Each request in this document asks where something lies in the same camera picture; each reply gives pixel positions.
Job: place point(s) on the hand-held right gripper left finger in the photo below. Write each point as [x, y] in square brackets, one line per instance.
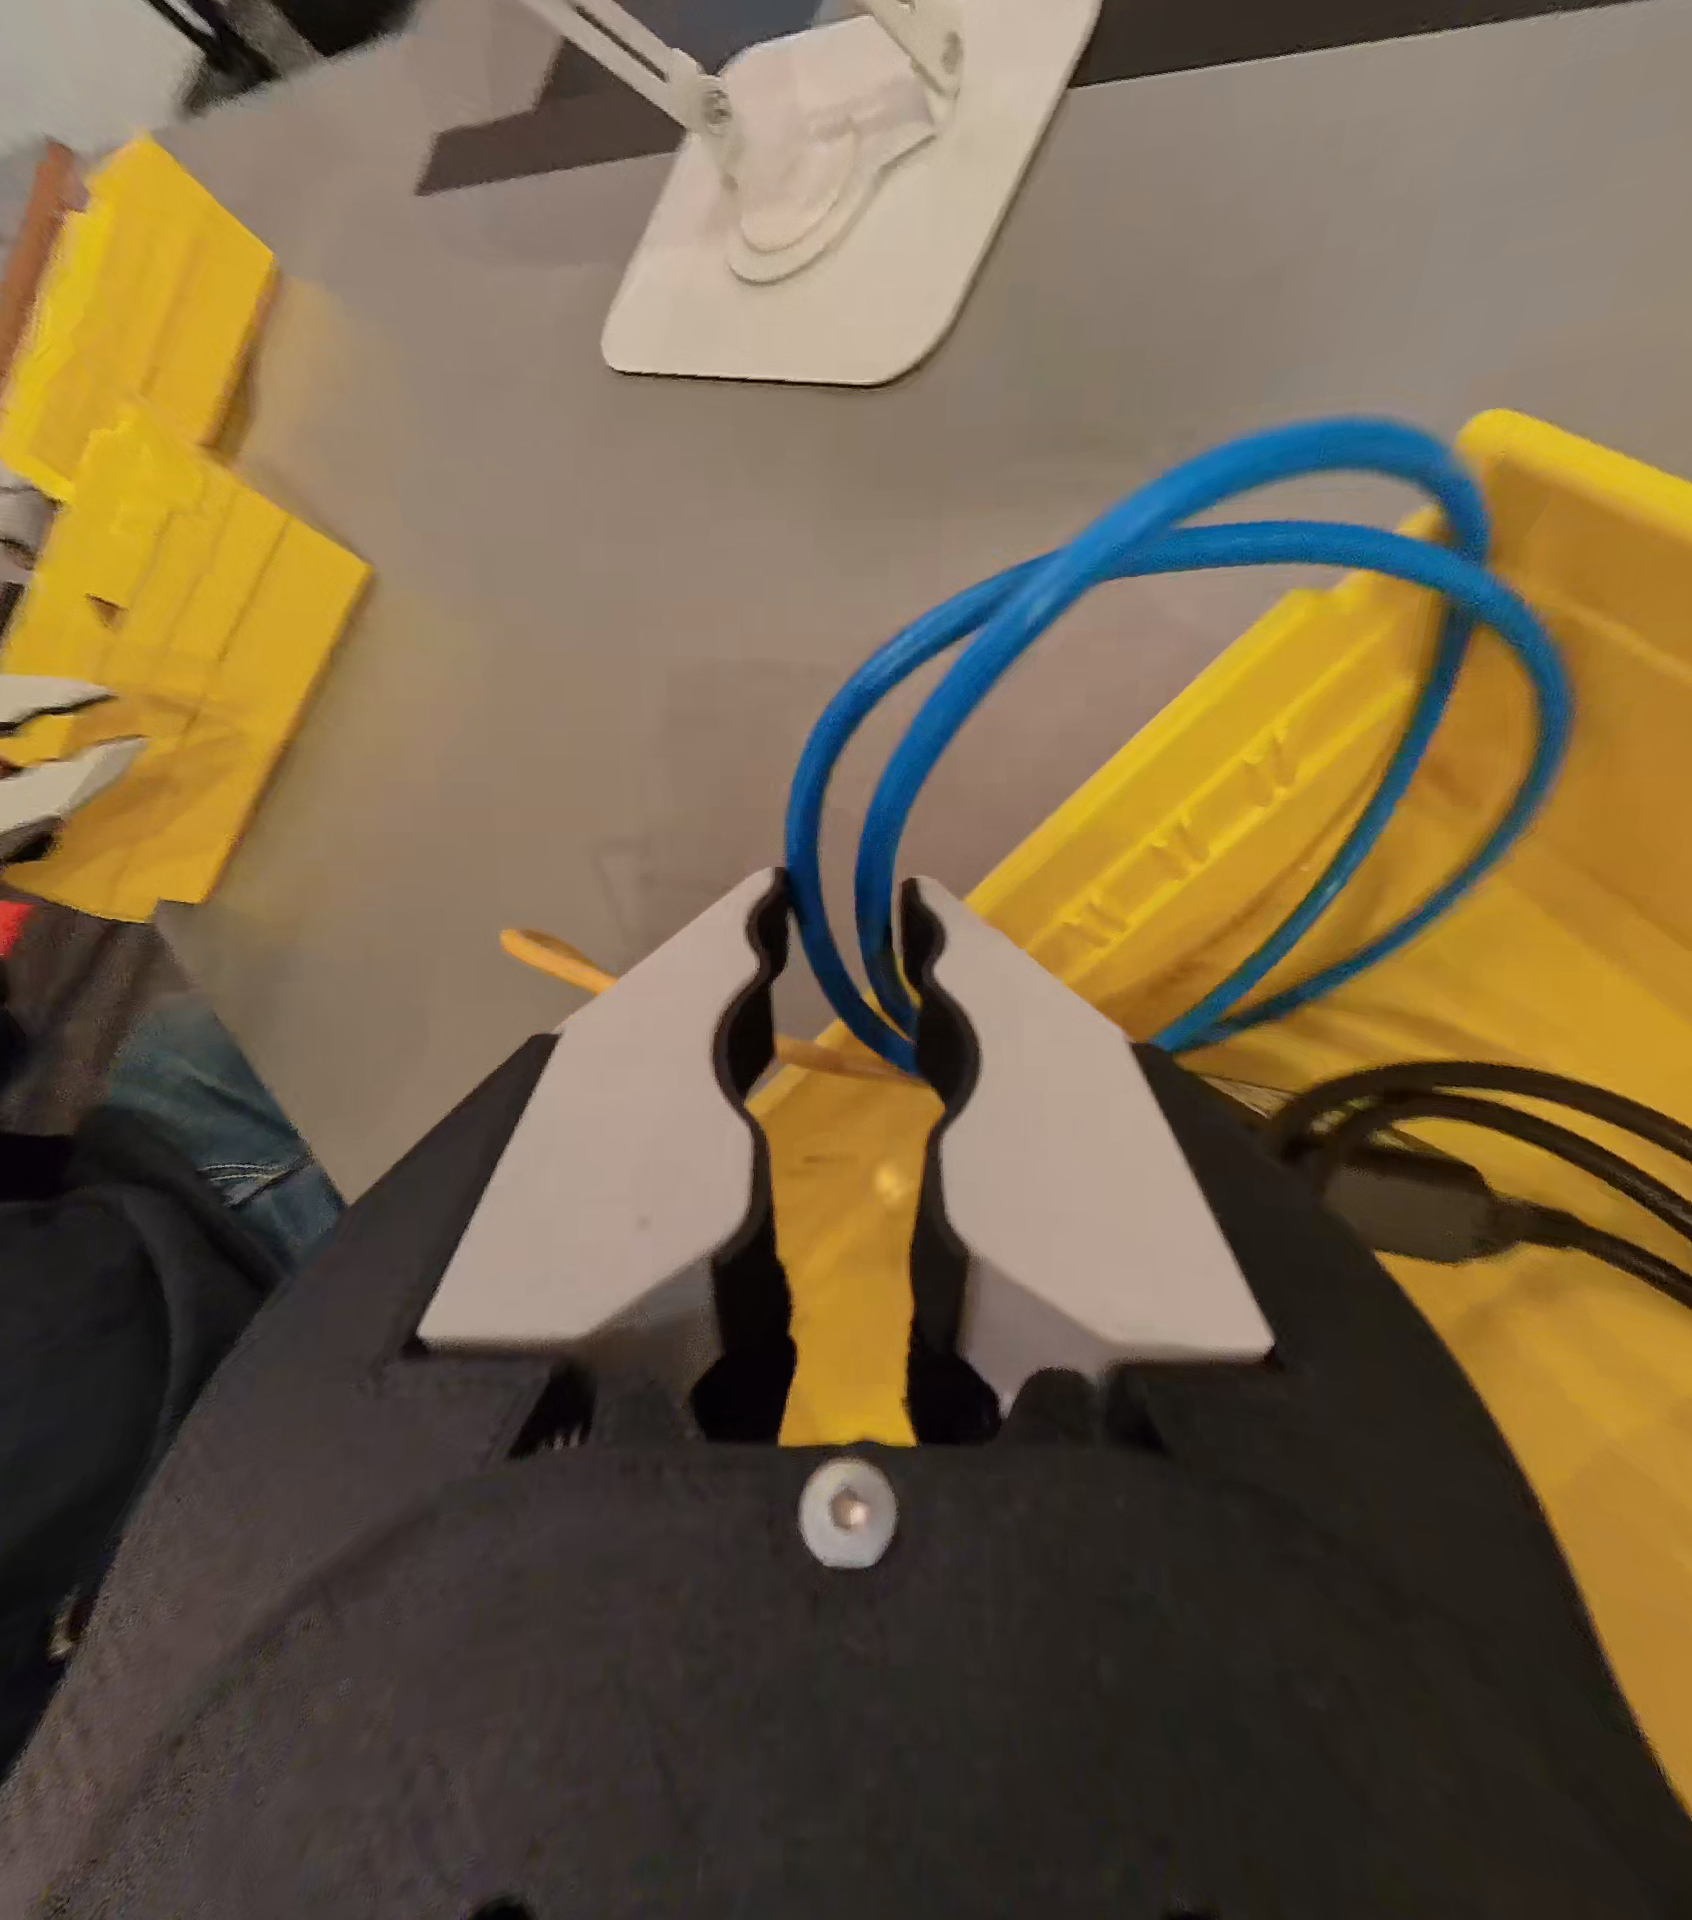
[590, 1184]

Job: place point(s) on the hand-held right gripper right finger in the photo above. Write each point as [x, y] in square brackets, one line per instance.
[1086, 1200]

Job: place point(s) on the yellow plastic bin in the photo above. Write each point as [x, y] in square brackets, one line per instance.
[230, 630]

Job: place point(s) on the yellow board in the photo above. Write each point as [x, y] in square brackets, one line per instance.
[1686, 751]

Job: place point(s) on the person's leg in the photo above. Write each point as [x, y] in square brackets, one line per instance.
[216, 1125]

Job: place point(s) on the thin metal rod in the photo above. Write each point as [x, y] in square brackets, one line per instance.
[636, 60]

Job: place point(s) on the white mount plate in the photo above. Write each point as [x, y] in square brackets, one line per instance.
[847, 301]

